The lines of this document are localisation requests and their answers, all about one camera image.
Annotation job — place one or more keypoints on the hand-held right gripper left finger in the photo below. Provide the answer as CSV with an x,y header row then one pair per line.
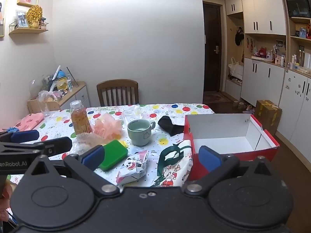
x,y
92,157

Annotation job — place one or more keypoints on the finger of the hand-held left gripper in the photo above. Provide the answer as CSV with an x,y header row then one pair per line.
x,y
55,145
24,136

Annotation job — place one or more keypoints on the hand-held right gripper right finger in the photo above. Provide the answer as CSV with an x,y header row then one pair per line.
x,y
208,157

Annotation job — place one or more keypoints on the clear plastic bag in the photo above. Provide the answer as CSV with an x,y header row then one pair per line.
x,y
131,114
87,139

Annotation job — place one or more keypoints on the green and yellow sponge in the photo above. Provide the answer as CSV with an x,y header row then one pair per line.
x,y
114,154

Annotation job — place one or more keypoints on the red cardboard box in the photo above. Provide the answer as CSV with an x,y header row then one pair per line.
x,y
230,128

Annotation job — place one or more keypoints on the panda print snack packet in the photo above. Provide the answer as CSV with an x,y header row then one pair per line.
x,y
131,167

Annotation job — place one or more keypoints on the festive print gift bag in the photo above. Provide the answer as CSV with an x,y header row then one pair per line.
x,y
170,172

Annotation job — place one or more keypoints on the person's left hand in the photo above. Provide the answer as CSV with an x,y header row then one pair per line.
x,y
4,200

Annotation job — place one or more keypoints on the pink box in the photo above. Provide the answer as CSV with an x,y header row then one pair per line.
x,y
29,122

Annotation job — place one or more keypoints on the blue hair clip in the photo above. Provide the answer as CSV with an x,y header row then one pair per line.
x,y
9,128

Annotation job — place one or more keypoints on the orange bath pouf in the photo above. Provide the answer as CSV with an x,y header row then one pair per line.
x,y
108,127

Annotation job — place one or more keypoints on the clear drinking glass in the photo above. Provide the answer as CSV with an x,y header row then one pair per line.
x,y
43,108

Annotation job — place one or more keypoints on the orange drink bottle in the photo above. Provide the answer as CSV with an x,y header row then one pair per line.
x,y
81,121

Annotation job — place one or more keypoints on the plastic bag of snacks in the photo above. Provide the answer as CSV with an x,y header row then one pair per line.
x,y
49,95

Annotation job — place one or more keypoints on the black sock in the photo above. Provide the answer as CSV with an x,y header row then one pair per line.
x,y
170,126

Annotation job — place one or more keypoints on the green ceramic mug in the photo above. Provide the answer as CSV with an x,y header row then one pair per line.
x,y
139,136

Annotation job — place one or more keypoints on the wooden side cabinet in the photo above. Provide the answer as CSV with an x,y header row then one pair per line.
x,y
80,97

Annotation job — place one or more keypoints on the patterned door mat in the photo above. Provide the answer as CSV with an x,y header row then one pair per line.
x,y
215,98

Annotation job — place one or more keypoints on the polka dot tablecloth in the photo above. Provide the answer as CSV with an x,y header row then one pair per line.
x,y
170,111

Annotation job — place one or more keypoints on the yellow toy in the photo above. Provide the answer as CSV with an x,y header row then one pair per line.
x,y
62,83

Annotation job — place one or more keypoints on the brown cardboard box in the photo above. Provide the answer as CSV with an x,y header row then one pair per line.
x,y
267,116

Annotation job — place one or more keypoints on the wooden chair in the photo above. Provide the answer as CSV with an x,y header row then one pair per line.
x,y
116,83

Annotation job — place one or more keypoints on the white base cabinets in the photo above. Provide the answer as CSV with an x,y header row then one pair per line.
x,y
262,82

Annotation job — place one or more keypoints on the white tote bag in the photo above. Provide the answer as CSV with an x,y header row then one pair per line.
x,y
235,69

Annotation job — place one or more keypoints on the dark door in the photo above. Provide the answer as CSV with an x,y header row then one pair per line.
x,y
211,41

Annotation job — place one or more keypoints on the red bag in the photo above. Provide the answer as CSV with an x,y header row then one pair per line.
x,y
262,53

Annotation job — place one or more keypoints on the gold ornament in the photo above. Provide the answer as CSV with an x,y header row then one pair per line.
x,y
34,14

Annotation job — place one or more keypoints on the black hanging bag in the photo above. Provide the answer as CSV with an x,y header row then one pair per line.
x,y
239,37

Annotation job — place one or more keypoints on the wooden wall shelf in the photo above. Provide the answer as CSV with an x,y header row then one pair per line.
x,y
29,31

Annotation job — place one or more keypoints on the small photo frame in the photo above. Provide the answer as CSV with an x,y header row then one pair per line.
x,y
21,19

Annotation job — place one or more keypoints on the white wall cabinets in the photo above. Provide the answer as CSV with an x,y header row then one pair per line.
x,y
262,4

